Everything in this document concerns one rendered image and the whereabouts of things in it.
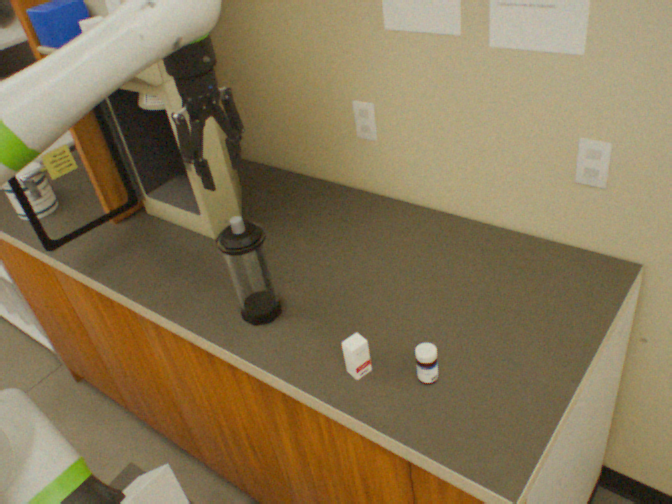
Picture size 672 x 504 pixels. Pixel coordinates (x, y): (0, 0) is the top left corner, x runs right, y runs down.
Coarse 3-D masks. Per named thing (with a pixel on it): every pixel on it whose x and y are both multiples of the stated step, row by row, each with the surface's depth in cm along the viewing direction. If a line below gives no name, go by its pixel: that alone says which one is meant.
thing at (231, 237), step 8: (232, 224) 127; (240, 224) 127; (248, 224) 131; (224, 232) 130; (232, 232) 129; (240, 232) 128; (248, 232) 128; (256, 232) 129; (224, 240) 128; (232, 240) 127; (240, 240) 127; (248, 240) 127
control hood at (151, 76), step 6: (42, 48) 147; (48, 48) 146; (54, 48) 145; (48, 54) 148; (156, 66) 141; (144, 72) 138; (150, 72) 140; (156, 72) 141; (138, 78) 138; (144, 78) 139; (150, 78) 140; (156, 78) 141; (144, 84) 144; (150, 84) 141; (156, 84) 142
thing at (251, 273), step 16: (256, 224) 133; (256, 240) 128; (240, 256) 128; (256, 256) 130; (240, 272) 131; (256, 272) 131; (240, 288) 134; (256, 288) 134; (272, 288) 137; (240, 304) 139; (256, 304) 136; (272, 304) 139
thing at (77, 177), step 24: (96, 120) 166; (72, 144) 163; (96, 144) 168; (24, 168) 157; (48, 168) 161; (72, 168) 166; (96, 168) 171; (48, 192) 163; (72, 192) 168; (96, 192) 173; (120, 192) 179; (48, 216) 166; (72, 216) 171; (96, 216) 176
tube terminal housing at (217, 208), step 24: (96, 0) 142; (120, 0) 136; (168, 96) 146; (216, 144) 162; (192, 168) 158; (216, 168) 164; (144, 192) 182; (216, 192) 167; (240, 192) 188; (168, 216) 181; (192, 216) 172; (216, 216) 169; (240, 216) 177
